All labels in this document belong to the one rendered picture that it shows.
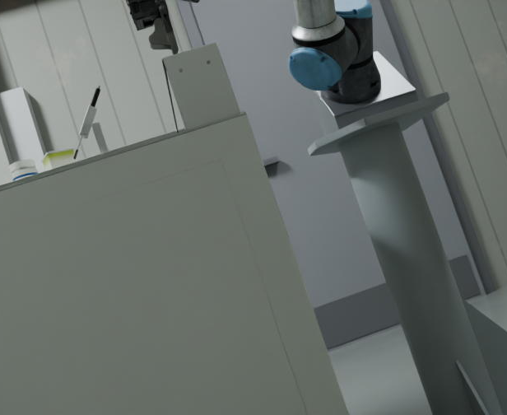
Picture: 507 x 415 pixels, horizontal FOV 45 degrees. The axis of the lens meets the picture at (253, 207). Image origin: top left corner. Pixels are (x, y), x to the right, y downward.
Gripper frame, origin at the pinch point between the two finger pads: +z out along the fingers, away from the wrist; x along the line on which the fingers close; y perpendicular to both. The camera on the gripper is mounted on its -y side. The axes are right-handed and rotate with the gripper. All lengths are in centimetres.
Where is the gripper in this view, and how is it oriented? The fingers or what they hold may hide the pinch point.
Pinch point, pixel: (176, 50)
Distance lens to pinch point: 148.5
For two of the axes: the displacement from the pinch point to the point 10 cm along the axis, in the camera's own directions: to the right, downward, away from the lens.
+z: 3.2, 9.4, -0.7
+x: 0.7, -1.0, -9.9
